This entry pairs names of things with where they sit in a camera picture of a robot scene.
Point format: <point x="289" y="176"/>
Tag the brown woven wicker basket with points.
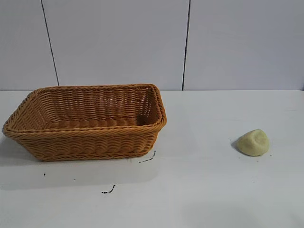
<point x="90" y="135"/>

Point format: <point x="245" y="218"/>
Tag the pale yellow egg yolk pastry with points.
<point x="254" y="142"/>

